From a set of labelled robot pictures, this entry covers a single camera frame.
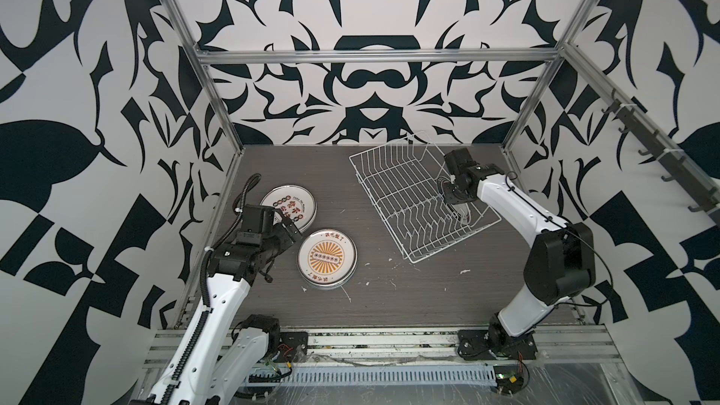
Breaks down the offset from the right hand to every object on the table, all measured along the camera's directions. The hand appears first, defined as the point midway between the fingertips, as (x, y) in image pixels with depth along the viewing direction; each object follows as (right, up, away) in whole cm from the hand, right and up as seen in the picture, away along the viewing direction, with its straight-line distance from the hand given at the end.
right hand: (458, 189), depth 90 cm
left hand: (-52, -11, -13) cm, 55 cm away
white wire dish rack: (-15, +3, +18) cm, 23 cm away
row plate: (-53, -5, +9) cm, 54 cm away
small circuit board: (+6, -46, -19) cm, 50 cm away
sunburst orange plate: (-41, -21, -4) cm, 46 cm away
